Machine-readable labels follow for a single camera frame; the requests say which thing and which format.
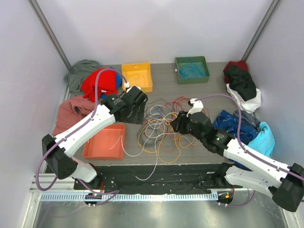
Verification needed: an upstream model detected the white cloth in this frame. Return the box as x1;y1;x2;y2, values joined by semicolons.
226;84;261;114

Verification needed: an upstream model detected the black cloth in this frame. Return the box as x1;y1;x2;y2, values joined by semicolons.
224;65;257;101

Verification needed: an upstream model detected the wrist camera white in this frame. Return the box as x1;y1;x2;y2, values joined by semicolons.
187;98;204;117
123;82;141;93

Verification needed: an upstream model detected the yellow plastic bin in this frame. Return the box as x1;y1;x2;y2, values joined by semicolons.
122;62;153;93

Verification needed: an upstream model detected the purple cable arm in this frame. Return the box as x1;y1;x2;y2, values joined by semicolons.
35;67;130;205
193;94;304;208

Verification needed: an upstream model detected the light blue cloth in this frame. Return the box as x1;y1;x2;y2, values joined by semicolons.
248;122;275;157

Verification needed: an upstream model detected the aluminium corner post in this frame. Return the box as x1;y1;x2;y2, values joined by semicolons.
28;0;71;70
241;0;282;62

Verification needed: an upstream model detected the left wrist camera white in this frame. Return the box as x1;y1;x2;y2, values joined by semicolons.
123;82;141;93

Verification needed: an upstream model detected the brown cable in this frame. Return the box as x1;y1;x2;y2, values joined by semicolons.
144;97;171;112

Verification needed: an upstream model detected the white cable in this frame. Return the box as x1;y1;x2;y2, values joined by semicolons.
109;114;179;181

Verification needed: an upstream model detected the blue striped cloth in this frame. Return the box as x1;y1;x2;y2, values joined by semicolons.
213;110;260;145

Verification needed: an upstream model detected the pink cloth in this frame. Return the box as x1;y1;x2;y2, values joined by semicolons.
52;95;95;136

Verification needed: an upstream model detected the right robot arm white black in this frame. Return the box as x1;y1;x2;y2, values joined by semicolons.
170;111;304;212

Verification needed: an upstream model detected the left aluminium corner post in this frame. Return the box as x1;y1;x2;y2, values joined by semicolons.
28;0;71;70

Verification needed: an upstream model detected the orange plastic bin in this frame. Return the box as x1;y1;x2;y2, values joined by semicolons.
83;123;125;160

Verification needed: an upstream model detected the slotted cable duct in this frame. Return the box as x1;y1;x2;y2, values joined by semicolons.
40;192;218;202

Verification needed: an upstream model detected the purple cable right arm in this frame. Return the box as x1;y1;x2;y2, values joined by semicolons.
193;94;304;208

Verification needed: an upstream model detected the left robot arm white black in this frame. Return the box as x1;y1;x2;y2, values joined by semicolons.
42;86;148;190

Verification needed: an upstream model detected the green plastic bin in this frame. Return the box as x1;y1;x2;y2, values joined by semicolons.
175;56;210;85

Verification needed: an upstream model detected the red cable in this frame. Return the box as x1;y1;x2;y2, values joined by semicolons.
161;95;211;152

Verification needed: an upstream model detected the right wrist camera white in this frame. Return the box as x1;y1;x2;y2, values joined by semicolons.
187;98;204;117

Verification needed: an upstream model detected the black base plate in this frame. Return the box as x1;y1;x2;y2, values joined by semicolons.
45;162;238;194

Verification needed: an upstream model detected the grey blue cloth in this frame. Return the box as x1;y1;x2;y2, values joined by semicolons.
233;110;261;131

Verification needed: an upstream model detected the right aluminium corner post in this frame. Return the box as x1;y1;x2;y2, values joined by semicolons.
241;0;282;62

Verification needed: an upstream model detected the dark red cloth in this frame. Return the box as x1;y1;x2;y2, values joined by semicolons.
223;60;248;72

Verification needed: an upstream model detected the blue cloth under red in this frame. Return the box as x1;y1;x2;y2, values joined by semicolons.
100;73;123;99

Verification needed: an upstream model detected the grey coiled cable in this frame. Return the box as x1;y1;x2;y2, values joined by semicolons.
137;127;162;149

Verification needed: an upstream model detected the yellow cable in bin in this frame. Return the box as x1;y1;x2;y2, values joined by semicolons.
125;73;149;86

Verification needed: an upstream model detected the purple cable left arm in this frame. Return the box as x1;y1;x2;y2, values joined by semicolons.
35;67;130;205

